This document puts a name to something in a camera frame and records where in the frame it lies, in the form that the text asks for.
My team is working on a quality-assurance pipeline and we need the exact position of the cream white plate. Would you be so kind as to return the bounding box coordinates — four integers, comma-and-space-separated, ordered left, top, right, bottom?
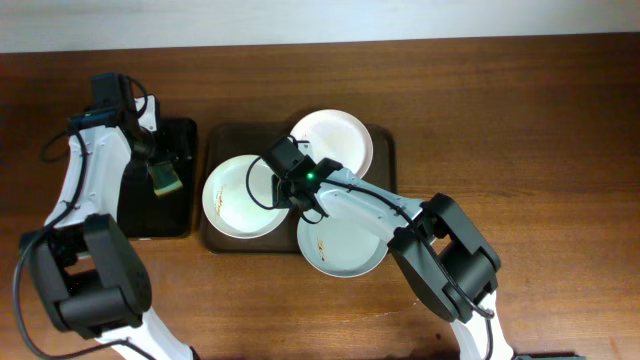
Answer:
202, 155, 289, 239

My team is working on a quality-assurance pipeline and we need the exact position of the brown serving tray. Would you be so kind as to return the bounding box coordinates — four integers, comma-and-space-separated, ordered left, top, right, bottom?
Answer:
199, 123, 397, 254

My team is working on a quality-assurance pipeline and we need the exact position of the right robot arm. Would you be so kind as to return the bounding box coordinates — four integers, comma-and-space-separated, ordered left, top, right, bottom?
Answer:
267, 156, 515, 359

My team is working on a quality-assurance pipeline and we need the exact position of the light blue plate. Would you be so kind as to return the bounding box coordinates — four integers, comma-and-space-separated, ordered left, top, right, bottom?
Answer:
296, 218, 388, 278

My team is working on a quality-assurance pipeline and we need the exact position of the pink plate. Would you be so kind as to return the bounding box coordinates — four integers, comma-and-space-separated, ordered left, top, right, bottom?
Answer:
290, 109, 373, 178

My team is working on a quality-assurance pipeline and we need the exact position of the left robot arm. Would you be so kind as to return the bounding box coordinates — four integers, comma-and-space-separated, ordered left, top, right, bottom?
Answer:
16, 95, 197, 359

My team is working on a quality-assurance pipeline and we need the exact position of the green yellow sponge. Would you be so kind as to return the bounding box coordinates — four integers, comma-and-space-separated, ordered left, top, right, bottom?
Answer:
147, 162, 183, 197

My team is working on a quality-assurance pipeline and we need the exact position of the black small tray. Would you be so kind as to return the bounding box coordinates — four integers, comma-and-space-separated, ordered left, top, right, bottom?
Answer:
117, 118, 198, 238

